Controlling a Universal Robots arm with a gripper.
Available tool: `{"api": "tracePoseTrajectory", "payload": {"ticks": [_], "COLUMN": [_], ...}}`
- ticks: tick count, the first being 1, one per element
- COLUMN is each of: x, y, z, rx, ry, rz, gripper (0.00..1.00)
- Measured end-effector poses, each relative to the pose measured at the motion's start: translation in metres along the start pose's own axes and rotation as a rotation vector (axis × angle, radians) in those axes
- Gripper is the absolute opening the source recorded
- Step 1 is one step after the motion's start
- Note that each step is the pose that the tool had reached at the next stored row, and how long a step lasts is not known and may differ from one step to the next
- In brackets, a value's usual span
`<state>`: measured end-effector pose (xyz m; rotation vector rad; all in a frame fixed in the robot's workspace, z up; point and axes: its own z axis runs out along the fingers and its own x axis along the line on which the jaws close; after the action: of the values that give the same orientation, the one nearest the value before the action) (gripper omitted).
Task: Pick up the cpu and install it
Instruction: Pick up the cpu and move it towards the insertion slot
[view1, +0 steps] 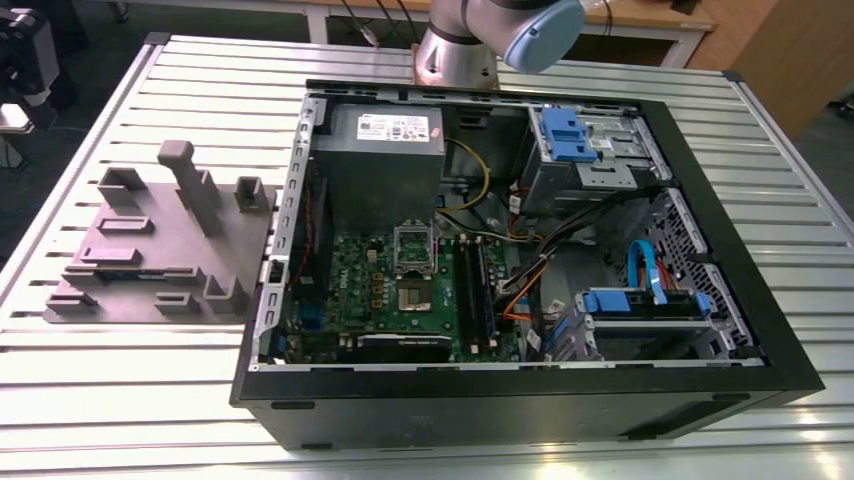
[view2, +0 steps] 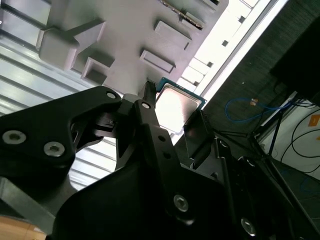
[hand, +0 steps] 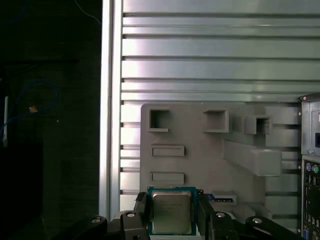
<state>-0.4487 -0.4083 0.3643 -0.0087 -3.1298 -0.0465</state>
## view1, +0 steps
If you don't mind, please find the CPU socket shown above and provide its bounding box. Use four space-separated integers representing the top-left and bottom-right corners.
396 277 445 314

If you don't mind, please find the grey parts rack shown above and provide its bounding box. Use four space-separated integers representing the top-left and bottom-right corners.
38 139 278 326

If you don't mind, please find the RAM stick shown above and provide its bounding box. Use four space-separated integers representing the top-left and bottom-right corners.
92 268 168 282

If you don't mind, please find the grey power supply unit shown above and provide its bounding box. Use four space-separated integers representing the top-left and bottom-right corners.
310 103 447 226

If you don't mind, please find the green motherboard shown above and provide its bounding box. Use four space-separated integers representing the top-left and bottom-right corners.
285 232 528 364

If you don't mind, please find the black RAM slot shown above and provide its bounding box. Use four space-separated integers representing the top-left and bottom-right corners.
452 237 479 352
459 237 485 352
480 236 503 347
473 236 496 349

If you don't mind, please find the black graphics card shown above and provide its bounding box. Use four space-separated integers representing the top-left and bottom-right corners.
336 332 455 365

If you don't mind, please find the silver drive cage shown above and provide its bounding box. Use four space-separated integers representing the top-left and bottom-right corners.
519 104 672 214

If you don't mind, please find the black open PC case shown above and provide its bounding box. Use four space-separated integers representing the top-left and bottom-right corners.
228 77 827 454

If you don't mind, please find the hard disk in blue carrier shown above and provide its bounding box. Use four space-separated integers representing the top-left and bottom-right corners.
573 288 713 322

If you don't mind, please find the perforated metal disk bay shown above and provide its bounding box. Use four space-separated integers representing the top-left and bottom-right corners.
559 287 761 362

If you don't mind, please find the brown wooden cabinet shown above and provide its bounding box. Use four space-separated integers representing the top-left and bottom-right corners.
685 0 854 144

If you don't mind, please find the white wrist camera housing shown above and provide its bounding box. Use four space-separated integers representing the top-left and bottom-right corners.
0 103 36 134

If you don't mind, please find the grey cable with plug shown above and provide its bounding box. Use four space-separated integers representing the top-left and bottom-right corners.
337 0 382 50

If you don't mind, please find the yellow wire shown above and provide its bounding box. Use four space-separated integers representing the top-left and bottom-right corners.
436 137 492 214

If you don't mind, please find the coloured wire bundle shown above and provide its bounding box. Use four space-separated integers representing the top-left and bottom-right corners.
436 207 543 246

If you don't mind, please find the blue plastic drive bracket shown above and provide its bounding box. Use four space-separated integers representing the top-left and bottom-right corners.
540 107 599 164

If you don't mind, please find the black cable bundle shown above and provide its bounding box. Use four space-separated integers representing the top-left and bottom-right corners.
496 187 668 296

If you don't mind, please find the blue data cable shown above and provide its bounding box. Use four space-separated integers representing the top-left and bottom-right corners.
625 239 669 306

